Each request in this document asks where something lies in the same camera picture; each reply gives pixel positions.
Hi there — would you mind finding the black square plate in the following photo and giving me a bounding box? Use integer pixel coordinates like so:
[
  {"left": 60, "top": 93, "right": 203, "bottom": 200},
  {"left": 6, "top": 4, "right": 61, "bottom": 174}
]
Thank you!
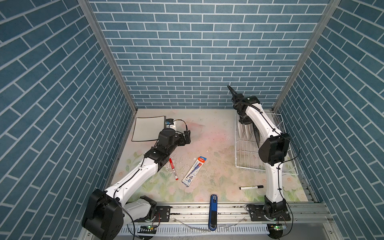
[{"left": 253, "top": 123, "right": 261, "bottom": 148}]

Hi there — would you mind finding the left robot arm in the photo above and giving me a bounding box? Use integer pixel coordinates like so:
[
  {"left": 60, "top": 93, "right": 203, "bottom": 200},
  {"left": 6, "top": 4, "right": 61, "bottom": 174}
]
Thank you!
[{"left": 81, "top": 128, "right": 191, "bottom": 240}]

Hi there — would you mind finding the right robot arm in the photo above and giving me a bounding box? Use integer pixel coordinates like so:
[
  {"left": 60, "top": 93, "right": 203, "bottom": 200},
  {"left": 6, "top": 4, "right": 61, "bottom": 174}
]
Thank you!
[{"left": 227, "top": 85, "right": 291, "bottom": 220}]

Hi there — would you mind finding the red marker pen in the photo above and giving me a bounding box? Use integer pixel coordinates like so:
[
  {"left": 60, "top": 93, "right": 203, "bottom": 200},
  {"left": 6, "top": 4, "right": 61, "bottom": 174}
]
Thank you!
[{"left": 169, "top": 158, "right": 179, "bottom": 181}]

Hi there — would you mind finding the pen package red blue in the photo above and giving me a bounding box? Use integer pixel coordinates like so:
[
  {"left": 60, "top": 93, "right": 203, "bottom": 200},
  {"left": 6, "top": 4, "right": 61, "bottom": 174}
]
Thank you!
[{"left": 182, "top": 156, "right": 207, "bottom": 187}]

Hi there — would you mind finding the blue black handheld device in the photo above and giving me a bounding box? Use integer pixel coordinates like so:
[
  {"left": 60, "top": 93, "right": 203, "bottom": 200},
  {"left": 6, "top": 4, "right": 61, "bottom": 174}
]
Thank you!
[{"left": 209, "top": 195, "right": 218, "bottom": 231}]

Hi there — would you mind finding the black white marker pen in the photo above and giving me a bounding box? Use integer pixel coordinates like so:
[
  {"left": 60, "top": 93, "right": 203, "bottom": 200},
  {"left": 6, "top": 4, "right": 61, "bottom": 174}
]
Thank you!
[{"left": 239, "top": 185, "right": 264, "bottom": 190}]

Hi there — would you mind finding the left circuit board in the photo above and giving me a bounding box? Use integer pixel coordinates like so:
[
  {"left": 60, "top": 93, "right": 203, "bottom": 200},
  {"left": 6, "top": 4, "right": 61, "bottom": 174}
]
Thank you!
[{"left": 138, "top": 226, "right": 158, "bottom": 236}]

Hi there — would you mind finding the circuit board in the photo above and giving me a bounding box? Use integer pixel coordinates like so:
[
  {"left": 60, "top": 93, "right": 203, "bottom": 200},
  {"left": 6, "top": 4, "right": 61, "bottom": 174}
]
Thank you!
[
  {"left": 268, "top": 224, "right": 286, "bottom": 232},
  {"left": 138, "top": 226, "right": 158, "bottom": 236}
]

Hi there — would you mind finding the right circuit board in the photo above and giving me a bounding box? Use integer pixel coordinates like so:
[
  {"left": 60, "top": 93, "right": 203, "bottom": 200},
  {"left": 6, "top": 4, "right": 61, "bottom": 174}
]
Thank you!
[{"left": 268, "top": 224, "right": 286, "bottom": 232}]

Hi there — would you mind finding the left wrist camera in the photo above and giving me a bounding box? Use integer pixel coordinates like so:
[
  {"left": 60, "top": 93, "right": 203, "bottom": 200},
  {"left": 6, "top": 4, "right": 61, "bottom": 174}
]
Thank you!
[{"left": 165, "top": 119, "right": 177, "bottom": 131}]

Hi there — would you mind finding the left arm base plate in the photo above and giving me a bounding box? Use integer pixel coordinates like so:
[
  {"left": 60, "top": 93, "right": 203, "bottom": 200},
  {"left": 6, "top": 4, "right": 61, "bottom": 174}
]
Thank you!
[{"left": 135, "top": 206, "right": 171, "bottom": 223}]

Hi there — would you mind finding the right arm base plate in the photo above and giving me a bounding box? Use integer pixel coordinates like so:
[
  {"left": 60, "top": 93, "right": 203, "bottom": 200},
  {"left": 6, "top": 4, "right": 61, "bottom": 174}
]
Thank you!
[{"left": 246, "top": 204, "right": 291, "bottom": 222}]

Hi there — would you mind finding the white cable duct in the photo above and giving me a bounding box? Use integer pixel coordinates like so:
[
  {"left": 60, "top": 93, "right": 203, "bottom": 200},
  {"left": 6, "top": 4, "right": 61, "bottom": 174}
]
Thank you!
[{"left": 118, "top": 224, "right": 270, "bottom": 237}]

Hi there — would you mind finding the aluminium rail frame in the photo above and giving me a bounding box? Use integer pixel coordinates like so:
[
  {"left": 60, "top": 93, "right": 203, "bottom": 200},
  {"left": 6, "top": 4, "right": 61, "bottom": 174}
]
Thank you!
[{"left": 82, "top": 199, "right": 342, "bottom": 240}]

